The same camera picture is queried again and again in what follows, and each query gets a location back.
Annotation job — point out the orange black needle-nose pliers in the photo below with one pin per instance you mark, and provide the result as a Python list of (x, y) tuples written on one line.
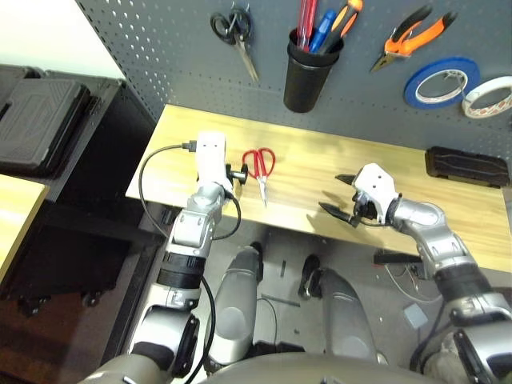
[(420, 38)]

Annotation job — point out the silver robot leg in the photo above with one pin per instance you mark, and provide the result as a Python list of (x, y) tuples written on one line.
[(344, 316), (236, 304)]

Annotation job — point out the grey metal pegboard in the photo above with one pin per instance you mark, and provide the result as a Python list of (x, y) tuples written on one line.
[(180, 60)]

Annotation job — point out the white tape roll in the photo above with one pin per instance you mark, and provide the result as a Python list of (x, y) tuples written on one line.
[(472, 100)]

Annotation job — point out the black plastic cup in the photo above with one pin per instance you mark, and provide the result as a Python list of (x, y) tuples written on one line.
[(306, 88), (294, 48)]

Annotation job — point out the silver right robot leg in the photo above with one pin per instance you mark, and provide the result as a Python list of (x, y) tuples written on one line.
[(344, 316)]

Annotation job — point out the black plastic equipment case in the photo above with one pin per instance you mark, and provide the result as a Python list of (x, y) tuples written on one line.
[(44, 124)]

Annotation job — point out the orange black screwdriver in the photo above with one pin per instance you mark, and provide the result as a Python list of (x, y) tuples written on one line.
[(344, 20)]

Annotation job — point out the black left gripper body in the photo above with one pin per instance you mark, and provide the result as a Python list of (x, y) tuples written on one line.
[(234, 174)]

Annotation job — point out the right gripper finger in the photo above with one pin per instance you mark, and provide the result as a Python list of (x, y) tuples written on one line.
[(340, 213), (347, 180)]

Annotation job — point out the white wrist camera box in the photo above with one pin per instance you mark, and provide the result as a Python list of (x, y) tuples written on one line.
[(376, 184), (212, 160)]

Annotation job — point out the small grey floor box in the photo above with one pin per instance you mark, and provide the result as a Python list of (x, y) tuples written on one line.
[(415, 316)]

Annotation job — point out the bystander khaki trouser leg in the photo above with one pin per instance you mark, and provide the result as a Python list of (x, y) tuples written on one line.
[(444, 356)]

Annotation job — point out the silver left robot leg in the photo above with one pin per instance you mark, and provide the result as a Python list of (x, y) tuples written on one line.
[(236, 304)]

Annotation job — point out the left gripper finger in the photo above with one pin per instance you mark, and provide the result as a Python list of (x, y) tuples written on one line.
[(244, 174)]

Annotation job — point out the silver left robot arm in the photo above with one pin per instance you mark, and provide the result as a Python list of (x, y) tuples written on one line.
[(196, 228)]

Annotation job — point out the black tool case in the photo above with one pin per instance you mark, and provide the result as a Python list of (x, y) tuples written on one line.
[(466, 166)]

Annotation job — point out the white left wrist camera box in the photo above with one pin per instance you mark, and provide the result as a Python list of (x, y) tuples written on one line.
[(212, 160)]

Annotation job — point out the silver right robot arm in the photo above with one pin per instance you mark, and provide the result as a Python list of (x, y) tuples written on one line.
[(436, 236)]

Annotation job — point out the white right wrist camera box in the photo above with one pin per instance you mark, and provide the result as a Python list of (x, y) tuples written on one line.
[(376, 184)]

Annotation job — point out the blue tape roll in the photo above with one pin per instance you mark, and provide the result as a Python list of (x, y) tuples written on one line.
[(412, 90)]

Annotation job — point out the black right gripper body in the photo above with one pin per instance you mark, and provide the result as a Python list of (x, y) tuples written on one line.
[(366, 210)]

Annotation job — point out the grey robot torso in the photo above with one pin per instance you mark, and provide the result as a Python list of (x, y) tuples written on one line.
[(312, 370)]

